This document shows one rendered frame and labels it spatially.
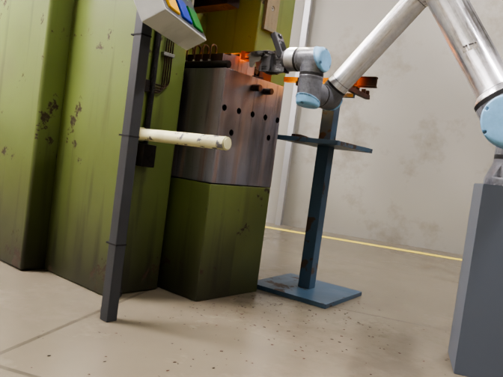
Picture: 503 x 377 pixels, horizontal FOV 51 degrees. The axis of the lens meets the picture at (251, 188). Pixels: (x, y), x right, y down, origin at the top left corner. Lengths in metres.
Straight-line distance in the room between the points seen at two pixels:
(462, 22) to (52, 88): 1.56
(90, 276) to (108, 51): 0.86
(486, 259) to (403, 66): 3.48
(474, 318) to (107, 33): 1.64
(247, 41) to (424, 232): 2.98
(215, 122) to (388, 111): 3.14
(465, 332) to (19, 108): 1.92
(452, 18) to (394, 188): 3.32
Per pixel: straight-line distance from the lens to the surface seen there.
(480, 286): 1.78
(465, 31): 1.76
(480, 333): 1.82
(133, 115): 1.71
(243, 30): 2.57
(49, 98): 2.33
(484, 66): 1.71
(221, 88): 2.05
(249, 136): 2.16
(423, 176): 4.97
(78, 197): 2.19
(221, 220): 2.10
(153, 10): 1.56
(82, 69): 2.26
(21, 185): 2.38
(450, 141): 4.99
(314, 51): 1.96
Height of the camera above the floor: 0.57
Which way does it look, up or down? 3 degrees down
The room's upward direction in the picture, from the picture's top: 8 degrees clockwise
